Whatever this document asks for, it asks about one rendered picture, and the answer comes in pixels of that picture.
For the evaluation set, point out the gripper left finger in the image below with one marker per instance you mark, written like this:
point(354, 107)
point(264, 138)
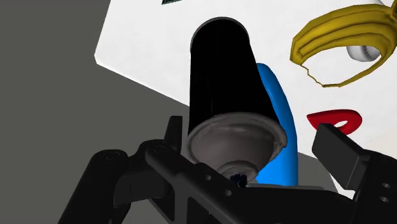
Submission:
point(105, 186)

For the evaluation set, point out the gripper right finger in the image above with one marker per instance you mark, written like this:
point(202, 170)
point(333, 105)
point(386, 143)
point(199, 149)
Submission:
point(341, 155)

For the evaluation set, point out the black spray can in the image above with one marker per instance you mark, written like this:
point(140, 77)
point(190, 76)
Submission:
point(223, 77)

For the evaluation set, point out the yellow banana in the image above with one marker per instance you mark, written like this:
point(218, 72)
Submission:
point(335, 28)

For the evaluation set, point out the blue curved object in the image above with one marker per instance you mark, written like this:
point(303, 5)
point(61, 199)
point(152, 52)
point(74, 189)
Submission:
point(285, 161)

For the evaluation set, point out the white round object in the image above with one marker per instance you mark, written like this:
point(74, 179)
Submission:
point(363, 54)

